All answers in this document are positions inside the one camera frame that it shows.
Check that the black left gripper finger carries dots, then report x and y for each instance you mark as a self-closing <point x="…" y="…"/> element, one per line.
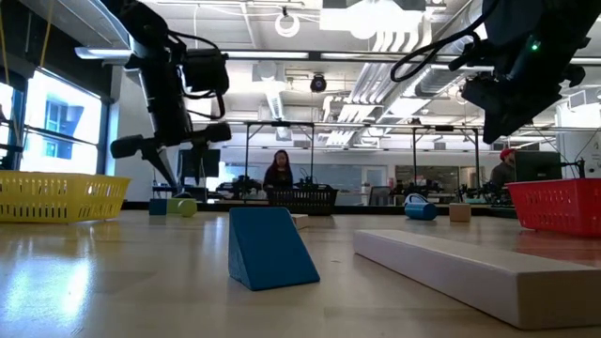
<point x="198" y="159"/>
<point x="162" y="164"/>

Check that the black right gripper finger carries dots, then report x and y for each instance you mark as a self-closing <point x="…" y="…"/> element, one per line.
<point x="509" y="117"/>

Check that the green rectangular block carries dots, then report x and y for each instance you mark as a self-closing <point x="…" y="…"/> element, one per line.
<point x="172" y="205"/>

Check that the blue cube block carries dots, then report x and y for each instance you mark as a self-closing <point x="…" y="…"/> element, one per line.
<point x="158" y="207"/>

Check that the green cylinder block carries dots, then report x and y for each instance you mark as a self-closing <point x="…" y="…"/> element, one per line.
<point x="189" y="208"/>

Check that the pale wood cube block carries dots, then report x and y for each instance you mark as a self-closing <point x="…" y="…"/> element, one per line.
<point x="460" y="212"/>

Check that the blue wedge block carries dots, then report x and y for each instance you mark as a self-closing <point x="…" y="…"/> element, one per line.
<point x="267" y="253"/>

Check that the small pale wood block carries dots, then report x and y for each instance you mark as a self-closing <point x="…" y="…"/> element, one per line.
<point x="300" y="220"/>

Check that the blue cylinder block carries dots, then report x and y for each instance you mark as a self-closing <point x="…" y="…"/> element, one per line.
<point x="421" y="211"/>

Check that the long pale wood block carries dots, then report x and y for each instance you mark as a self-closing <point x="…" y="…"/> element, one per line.
<point x="469" y="267"/>

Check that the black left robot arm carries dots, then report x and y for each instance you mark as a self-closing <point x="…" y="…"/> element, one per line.
<point x="136" y="23"/>

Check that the black computer monitor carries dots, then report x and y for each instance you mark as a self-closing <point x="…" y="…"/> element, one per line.
<point x="536" y="165"/>
<point x="213" y="163"/>

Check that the person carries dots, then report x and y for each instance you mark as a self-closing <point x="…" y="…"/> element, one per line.
<point x="502" y="173"/>
<point x="278" y="176"/>

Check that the red plastic basket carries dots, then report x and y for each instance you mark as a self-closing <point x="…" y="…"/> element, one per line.
<point x="559" y="206"/>

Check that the yellow plastic basket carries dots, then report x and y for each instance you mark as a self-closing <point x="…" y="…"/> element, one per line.
<point x="56" y="197"/>

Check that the black plastic basket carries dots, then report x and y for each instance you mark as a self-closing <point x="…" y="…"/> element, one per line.
<point x="303" y="199"/>

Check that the white and blue round object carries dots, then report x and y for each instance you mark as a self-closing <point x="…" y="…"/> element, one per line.
<point x="415" y="197"/>

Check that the grey office chair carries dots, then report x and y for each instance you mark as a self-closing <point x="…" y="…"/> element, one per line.
<point x="380" y="196"/>

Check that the black overhead light bar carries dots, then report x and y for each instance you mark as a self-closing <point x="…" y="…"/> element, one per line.
<point x="314" y="55"/>

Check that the black metal station frame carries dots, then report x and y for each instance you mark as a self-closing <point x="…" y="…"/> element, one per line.
<point x="476" y="159"/>
<point x="246" y="155"/>

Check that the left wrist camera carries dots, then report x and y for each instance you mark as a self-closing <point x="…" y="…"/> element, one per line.
<point x="205" y="70"/>

